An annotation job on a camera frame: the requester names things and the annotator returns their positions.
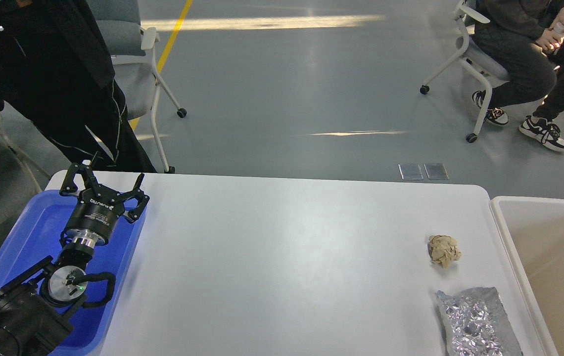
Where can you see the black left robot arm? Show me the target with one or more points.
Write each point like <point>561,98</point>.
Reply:
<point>62,265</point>

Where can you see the white office chair right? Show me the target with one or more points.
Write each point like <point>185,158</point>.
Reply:
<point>471,58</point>

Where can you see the crumpled brown paper ball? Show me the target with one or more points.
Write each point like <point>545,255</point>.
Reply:
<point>443,250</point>

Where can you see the right metal floor plate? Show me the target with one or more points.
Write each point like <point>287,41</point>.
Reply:
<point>436,172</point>

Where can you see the crumpled silver foil bag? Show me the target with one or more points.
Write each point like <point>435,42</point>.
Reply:
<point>476,324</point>

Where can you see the left metal floor plate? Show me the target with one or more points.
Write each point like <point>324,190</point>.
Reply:
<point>411,172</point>

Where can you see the grey office chair left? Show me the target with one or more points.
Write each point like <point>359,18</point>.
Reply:
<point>132,51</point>

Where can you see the standing person in black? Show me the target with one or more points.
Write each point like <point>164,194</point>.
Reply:
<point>56,71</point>

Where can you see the blue plastic tray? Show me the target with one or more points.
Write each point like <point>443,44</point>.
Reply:
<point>36,235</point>

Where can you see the white chair far left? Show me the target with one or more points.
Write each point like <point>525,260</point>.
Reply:
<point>24,160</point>

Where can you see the seated person in black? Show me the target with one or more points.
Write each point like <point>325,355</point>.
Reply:
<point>526,37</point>

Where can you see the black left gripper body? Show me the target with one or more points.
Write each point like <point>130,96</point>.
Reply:
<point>96,214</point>

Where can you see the metal floor plate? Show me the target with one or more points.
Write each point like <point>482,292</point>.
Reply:
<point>411,172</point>
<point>436,172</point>

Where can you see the beige plastic bin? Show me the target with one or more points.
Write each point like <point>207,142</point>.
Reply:
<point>532,230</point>

